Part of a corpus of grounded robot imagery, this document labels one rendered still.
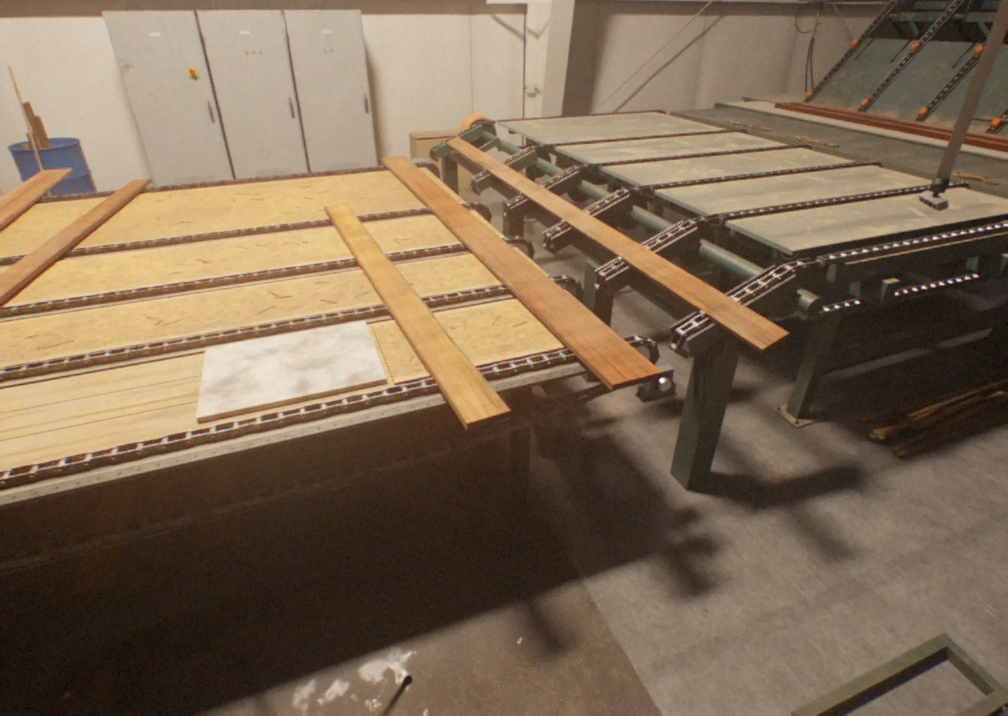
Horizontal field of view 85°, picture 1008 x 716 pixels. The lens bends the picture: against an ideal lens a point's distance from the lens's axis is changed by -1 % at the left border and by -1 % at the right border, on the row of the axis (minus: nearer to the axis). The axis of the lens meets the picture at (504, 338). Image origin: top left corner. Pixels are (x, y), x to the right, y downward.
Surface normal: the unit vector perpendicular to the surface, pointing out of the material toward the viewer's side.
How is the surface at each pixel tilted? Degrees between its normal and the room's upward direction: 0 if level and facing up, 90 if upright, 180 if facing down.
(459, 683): 0
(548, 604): 0
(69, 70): 88
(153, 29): 90
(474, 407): 0
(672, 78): 88
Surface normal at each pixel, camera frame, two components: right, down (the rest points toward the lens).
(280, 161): 0.37, 0.47
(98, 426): 0.00, -0.86
